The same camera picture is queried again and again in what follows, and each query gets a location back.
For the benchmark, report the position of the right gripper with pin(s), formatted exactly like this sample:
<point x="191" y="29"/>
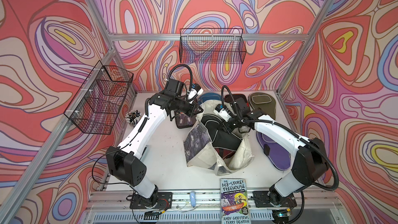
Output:
<point x="225" y="124"/>

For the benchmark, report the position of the black red paddle case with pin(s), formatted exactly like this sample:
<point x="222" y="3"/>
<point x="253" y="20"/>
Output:
<point x="235" y="97"/>

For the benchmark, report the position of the purple paddle case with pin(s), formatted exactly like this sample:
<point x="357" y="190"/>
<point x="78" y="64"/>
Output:
<point x="279" y="157"/>

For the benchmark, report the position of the back wire basket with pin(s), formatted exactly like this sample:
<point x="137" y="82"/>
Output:
<point x="212" y="46"/>

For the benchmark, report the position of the left wire basket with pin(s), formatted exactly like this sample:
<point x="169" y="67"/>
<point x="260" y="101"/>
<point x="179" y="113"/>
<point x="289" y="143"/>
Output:
<point x="94" y="110"/>

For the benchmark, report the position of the treehouse paperback book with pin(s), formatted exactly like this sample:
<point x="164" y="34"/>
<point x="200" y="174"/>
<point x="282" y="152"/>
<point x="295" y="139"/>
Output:
<point x="234" y="201"/>

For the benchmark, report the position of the white canvas tote bag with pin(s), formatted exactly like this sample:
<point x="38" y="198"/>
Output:
<point x="199" y="151"/>

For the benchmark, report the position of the right base connector box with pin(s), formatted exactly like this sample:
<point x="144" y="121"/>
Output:
<point x="281" y="216"/>

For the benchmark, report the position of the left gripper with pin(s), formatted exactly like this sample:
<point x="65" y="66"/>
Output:
<point x="192" y="109"/>

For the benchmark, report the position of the wire basket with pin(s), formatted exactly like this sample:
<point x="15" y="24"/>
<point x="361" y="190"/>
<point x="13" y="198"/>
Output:
<point x="94" y="110"/>
<point x="212" y="46"/>

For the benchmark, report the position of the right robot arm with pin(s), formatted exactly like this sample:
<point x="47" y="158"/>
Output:
<point x="311" y="165"/>

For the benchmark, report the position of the green circuit board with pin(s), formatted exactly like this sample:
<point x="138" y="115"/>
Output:
<point x="152" y="216"/>

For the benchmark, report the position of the blue paddle case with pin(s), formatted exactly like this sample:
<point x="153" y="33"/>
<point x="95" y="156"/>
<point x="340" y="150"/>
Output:
<point x="209" y="96"/>

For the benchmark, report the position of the cup of pencils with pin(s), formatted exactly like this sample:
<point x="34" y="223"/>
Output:
<point x="133" y="117"/>

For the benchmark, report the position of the small blue white device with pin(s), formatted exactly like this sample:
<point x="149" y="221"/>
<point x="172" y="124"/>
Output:
<point x="193" y="199"/>

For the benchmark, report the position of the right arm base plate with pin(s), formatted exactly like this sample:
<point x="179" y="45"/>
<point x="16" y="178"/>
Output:
<point x="264" y="199"/>

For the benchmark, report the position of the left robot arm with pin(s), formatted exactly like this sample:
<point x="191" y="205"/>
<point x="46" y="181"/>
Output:
<point x="124" y="161"/>

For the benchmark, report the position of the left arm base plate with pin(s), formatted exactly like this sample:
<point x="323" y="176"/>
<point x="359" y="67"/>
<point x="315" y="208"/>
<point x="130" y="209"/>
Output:
<point x="162" y="201"/>

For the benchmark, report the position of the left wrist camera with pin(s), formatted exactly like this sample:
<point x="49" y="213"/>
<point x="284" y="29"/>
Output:
<point x="195" y="91"/>

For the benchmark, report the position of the green paddle case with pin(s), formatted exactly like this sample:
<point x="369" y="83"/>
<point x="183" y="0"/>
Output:
<point x="265" y="102"/>

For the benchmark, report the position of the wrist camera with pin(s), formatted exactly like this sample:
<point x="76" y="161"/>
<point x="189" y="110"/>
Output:
<point x="195" y="91"/>
<point x="223" y="112"/>

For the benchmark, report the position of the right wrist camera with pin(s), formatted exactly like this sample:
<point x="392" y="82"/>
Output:
<point x="223" y="112"/>

